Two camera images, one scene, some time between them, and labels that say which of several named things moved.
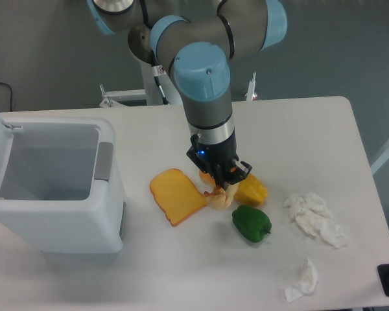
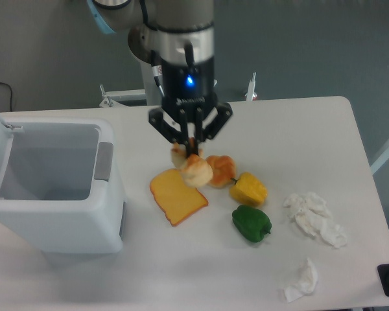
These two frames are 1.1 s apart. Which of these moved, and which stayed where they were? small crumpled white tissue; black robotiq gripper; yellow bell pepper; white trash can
Moved: black robotiq gripper
Stayed: yellow bell pepper; white trash can; small crumpled white tissue
